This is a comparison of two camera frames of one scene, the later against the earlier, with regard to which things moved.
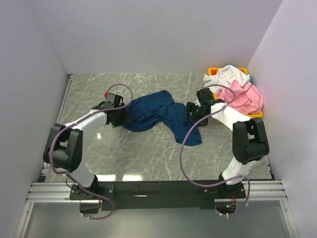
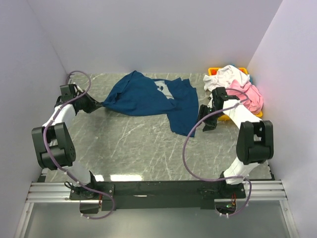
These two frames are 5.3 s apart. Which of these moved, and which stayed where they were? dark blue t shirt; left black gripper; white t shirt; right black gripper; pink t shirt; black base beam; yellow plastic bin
Moved: right black gripper; dark blue t shirt; left black gripper
Stayed: black base beam; pink t shirt; white t shirt; yellow plastic bin
